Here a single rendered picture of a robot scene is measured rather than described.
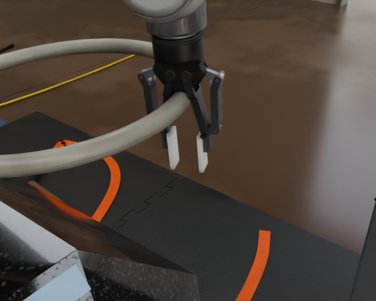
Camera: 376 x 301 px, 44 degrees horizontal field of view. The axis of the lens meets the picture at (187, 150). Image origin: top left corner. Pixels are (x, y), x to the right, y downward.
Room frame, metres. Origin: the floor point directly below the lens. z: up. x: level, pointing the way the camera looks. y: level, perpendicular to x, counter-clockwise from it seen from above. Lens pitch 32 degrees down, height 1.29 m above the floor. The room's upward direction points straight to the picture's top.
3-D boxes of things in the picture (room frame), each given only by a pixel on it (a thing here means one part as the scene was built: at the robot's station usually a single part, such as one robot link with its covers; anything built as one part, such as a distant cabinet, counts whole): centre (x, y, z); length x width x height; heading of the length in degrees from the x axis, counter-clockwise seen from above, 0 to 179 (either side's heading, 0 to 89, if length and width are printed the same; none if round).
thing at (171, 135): (0.67, 0.02, 0.89); 0.03 x 0.01 x 0.07; 163
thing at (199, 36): (0.66, 0.01, 1.04); 0.08 x 0.07 x 0.09; 73
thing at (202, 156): (0.66, -0.02, 0.89); 0.03 x 0.01 x 0.07; 163
